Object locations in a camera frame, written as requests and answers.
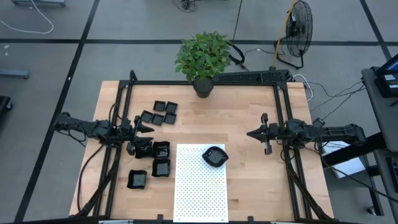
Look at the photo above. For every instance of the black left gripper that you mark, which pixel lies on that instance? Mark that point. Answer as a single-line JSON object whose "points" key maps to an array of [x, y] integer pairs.
{"points": [[128, 127]]}

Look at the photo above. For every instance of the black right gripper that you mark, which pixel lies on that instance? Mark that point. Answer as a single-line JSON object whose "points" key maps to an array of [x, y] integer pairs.
{"points": [[270, 132]]}

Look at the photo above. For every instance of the black wavy square plate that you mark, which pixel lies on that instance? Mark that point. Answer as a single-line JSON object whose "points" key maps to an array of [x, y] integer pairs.
{"points": [[137, 179], [161, 150], [146, 154], [161, 168]]}

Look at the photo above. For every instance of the black leaf-shaped plate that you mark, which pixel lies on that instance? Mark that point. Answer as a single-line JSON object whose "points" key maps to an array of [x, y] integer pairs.
{"points": [[215, 156]]}

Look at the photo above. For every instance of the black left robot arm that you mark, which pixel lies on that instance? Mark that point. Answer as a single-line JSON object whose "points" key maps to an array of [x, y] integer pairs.
{"points": [[93, 128]]}

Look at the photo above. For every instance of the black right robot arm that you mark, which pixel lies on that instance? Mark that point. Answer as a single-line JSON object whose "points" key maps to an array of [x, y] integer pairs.
{"points": [[342, 132]]}

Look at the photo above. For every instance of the black vented controller box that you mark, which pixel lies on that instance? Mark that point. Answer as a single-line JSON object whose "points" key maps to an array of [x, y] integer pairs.
{"points": [[248, 77]]}

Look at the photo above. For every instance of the black plant pot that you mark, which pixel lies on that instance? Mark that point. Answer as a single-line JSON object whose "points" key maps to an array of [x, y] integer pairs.
{"points": [[203, 88]]}

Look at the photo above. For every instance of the white perforated metal shelf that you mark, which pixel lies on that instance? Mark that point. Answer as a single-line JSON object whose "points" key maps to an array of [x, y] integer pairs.
{"points": [[199, 193]]}

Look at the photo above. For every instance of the green leafy plant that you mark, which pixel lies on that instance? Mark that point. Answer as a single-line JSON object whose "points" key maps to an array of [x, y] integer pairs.
{"points": [[202, 56]]}

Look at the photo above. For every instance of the white flat box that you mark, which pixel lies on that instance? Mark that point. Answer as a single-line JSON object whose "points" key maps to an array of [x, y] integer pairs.
{"points": [[351, 166]]}

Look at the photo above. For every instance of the black floor fan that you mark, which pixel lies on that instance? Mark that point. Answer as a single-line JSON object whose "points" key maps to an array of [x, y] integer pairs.
{"points": [[300, 31]]}

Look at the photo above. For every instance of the grey computer desk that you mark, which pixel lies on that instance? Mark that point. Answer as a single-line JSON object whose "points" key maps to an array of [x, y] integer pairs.
{"points": [[382, 118]]}

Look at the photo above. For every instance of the black labelled box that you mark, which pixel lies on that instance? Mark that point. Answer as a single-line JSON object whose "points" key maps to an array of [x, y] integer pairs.
{"points": [[385, 88]]}

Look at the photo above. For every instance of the black keyboard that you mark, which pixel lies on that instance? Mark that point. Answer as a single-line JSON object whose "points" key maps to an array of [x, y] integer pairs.
{"points": [[394, 174]]}

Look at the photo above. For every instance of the black wheeled base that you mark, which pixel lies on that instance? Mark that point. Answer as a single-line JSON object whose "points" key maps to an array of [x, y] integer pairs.
{"points": [[4, 104]]}

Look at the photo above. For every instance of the grey metal foot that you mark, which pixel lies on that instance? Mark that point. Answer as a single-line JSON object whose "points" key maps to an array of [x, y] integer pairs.
{"points": [[14, 74]]}

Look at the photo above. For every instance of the blue screen monitor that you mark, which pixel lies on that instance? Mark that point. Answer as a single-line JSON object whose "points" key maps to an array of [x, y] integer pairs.
{"points": [[392, 66]]}

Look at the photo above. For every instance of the grey metal base bar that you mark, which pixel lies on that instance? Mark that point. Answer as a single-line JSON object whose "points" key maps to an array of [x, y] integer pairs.
{"points": [[37, 3]]}

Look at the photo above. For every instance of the black aluminium rig frame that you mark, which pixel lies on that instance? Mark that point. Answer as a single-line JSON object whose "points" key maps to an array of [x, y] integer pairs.
{"points": [[280, 102]]}

